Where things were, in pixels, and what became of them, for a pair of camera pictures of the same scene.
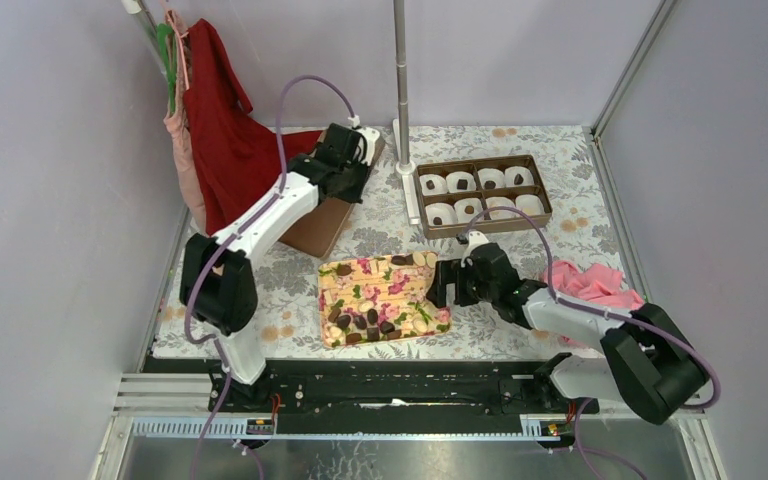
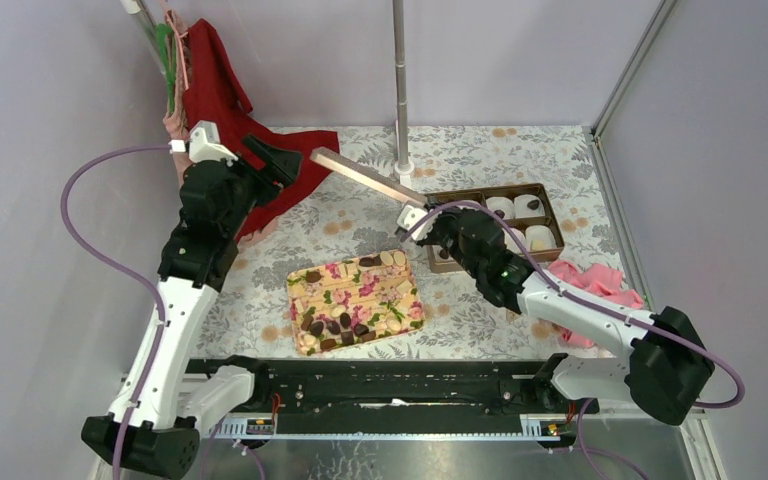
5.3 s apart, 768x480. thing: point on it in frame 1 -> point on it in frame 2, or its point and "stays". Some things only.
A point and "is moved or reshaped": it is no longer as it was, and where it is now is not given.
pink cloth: x=599 y=283 stays
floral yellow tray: x=379 y=299 is moved or reshaped
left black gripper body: x=353 y=175 -> x=260 y=186
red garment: x=237 y=158 stays
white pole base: x=407 y=169 stays
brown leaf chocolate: x=344 y=269 -> x=313 y=276
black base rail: x=378 y=389 stays
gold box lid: x=318 y=235 -> x=368 y=175
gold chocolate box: x=451 y=193 is moved or reshaped
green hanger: x=167 y=37 stays
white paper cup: x=530 y=204 -> x=542 y=233
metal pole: x=401 y=83 stays
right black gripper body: x=468 y=289 -> x=446 y=230
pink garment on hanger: x=178 y=117 stays
